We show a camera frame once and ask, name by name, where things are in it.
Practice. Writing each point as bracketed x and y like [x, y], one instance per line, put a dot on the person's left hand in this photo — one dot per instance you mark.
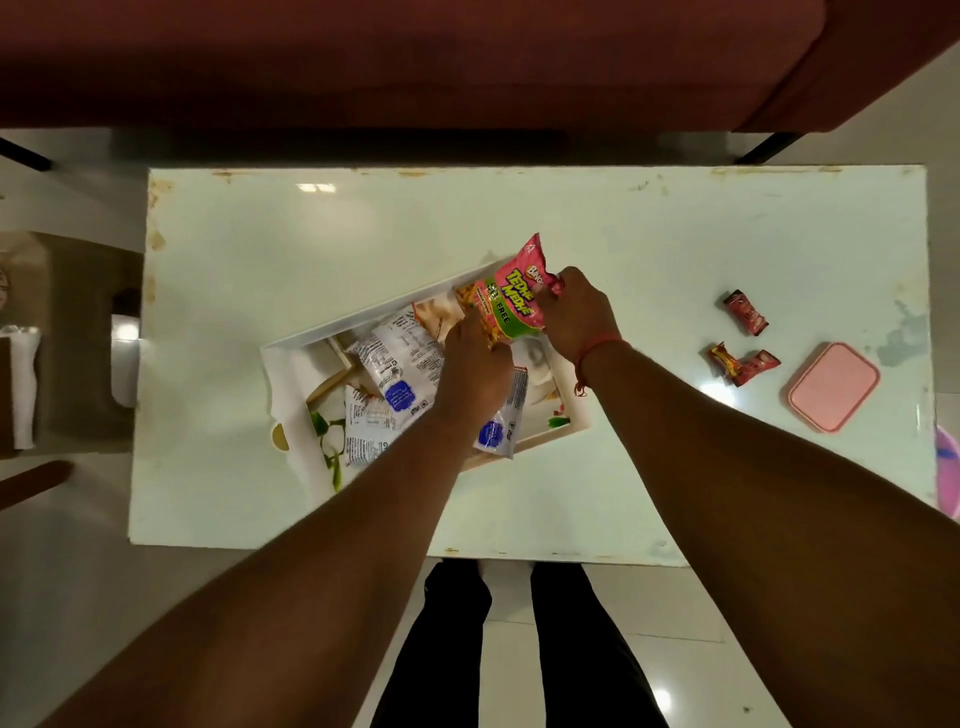
[474, 371]

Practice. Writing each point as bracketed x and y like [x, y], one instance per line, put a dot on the person's right hand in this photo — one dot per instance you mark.
[576, 315]

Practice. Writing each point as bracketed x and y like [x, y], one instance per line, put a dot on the pink snack packet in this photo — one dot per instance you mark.
[510, 296]

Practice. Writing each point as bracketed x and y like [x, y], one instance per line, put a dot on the person's right forearm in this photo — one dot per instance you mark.
[780, 525]

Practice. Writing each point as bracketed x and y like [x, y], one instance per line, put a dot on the person's left forearm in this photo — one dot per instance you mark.
[262, 600]

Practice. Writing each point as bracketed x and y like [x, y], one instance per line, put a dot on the red thread wristband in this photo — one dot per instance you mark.
[592, 352]

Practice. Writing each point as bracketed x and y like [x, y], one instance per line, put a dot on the white snack packet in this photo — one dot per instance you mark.
[504, 420]
[401, 367]
[369, 426]

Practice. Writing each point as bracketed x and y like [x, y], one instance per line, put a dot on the white table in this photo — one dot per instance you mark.
[525, 225]

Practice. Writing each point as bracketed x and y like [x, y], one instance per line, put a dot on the red candy wrapper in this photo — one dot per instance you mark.
[745, 312]
[724, 360]
[756, 367]

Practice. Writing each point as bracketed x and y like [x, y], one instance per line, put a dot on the white printed serving tray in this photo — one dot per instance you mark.
[315, 390]

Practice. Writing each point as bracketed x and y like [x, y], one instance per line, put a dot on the pink lunch box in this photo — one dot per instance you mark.
[832, 387]

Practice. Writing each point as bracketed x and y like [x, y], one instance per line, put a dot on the person's black trousers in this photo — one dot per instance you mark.
[517, 652]

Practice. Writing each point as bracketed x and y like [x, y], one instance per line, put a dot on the dark red sofa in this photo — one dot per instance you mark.
[420, 60]

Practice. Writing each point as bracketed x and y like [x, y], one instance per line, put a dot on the pink plastic object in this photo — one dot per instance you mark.
[949, 472]

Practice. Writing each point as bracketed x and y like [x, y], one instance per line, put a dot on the brown side table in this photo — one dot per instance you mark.
[67, 330]

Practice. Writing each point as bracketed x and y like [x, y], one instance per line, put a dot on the white cloth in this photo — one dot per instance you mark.
[22, 386]

